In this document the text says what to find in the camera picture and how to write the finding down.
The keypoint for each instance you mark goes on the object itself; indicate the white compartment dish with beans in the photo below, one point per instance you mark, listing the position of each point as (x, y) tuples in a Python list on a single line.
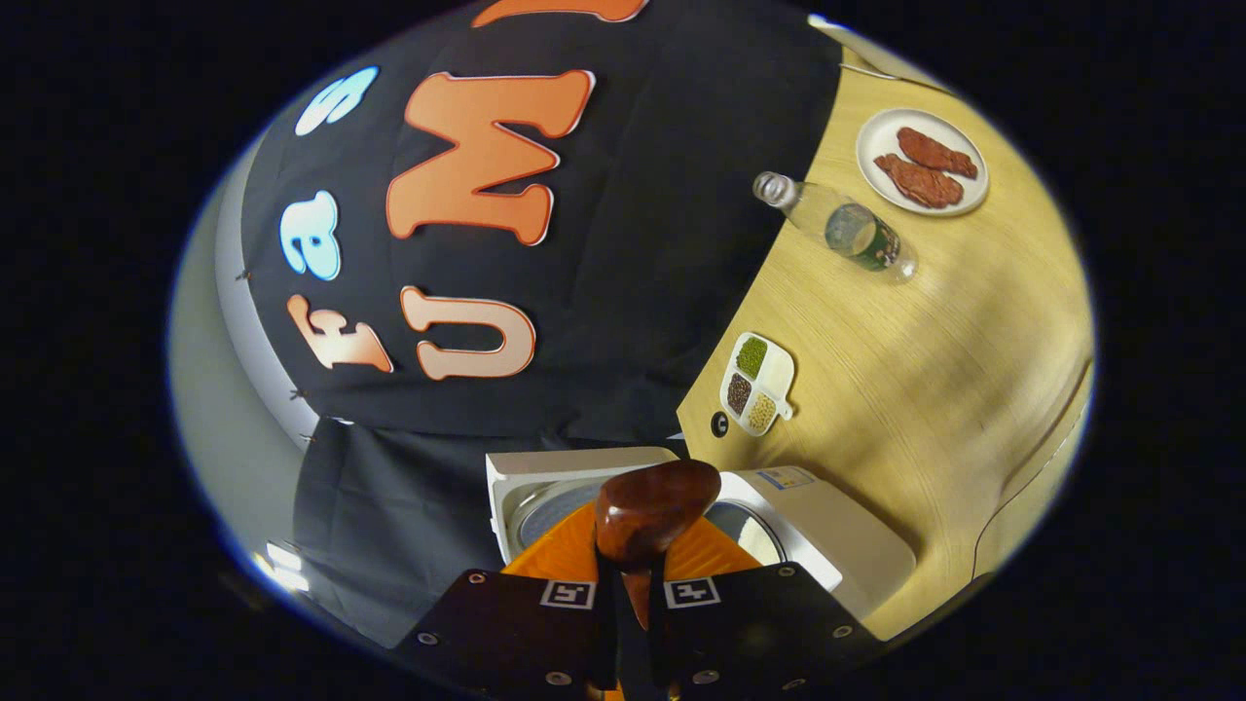
[(774, 375)]

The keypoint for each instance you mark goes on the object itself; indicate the clear plastic water bottle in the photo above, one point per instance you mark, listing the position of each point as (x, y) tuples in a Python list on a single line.
[(857, 234)]

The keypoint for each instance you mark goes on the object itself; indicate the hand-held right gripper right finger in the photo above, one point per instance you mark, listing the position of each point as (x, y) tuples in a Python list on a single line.
[(759, 633)]

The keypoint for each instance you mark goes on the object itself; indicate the white round plate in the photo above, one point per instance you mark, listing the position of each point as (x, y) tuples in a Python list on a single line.
[(876, 141)]

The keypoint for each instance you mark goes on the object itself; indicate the brown meat slice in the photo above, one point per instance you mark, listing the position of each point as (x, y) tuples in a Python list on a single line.
[(934, 153), (920, 183)]

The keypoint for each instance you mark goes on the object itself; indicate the brown wooden spoon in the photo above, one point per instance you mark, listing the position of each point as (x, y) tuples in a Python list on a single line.
[(652, 506)]

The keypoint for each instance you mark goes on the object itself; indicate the white rice cooker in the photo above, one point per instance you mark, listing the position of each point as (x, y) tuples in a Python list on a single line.
[(827, 535)]

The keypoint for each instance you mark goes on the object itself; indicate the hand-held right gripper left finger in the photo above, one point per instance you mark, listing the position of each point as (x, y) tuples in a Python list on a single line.
[(545, 633)]

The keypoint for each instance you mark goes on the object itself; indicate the black backdrop cloth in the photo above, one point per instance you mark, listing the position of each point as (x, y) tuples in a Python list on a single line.
[(623, 292)]

